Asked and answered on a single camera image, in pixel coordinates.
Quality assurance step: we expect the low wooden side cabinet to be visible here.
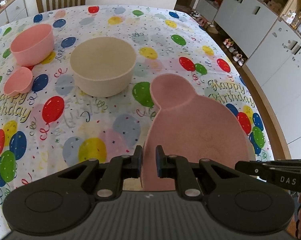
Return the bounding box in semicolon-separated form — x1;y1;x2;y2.
0;0;28;32

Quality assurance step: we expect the grey wooden wall cabinet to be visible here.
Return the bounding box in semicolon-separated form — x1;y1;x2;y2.
198;0;301;160

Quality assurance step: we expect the small pink heart dish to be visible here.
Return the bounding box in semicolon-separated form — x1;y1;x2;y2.
4;66;33;96

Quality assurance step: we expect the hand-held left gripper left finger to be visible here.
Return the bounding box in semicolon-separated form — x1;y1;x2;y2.
51;145;143;201

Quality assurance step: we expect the pink bear-shaped plate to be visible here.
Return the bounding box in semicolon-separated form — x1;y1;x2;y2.
142;74;254;192

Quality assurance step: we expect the row of shoes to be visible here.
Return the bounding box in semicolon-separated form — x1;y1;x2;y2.
189;10;247;67

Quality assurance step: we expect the large pink bowl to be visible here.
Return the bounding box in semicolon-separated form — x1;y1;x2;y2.
10;24;54;66

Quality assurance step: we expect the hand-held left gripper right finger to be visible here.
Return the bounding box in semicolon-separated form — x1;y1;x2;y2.
155;145;246;202

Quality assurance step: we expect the balloon print tablecloth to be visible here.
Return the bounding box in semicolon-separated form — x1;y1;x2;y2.
0;4;274;240

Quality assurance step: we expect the group of glass jars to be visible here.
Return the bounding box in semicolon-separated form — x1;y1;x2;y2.
280;9;301;39

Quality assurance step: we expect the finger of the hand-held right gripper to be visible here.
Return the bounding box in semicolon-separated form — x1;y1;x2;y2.
235;158;301;181

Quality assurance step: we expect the cream bowl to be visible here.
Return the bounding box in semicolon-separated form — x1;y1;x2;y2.
70;37;136;97

